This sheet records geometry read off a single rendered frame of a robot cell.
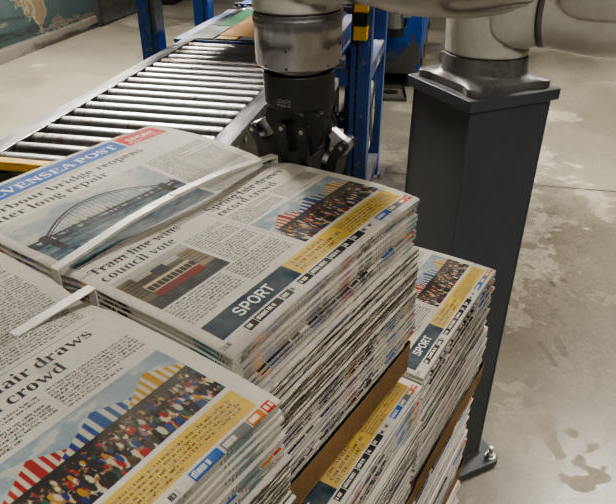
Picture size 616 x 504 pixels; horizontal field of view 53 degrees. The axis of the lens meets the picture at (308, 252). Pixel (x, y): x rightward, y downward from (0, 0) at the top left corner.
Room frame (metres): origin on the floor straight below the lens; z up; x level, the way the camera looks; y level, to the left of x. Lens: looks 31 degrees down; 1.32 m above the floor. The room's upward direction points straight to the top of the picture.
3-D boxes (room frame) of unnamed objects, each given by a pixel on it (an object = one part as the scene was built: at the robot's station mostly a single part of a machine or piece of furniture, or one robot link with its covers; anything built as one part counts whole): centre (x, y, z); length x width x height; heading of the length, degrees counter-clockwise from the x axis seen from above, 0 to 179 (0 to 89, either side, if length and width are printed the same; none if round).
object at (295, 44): (0.65, 0.01, 1.19); 0.09 x 0.09 x 0.06
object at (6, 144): (1.89, 0.61, 0.74); 1.34 x 0.05 x 0.12; 168
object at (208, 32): (2.84, 0.15, 0.75); 0.70 x 0.65 x 0.10; 168
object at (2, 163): (1.19, 0.51, 0.81); 0.43 x 0.03 x 0.02; 78
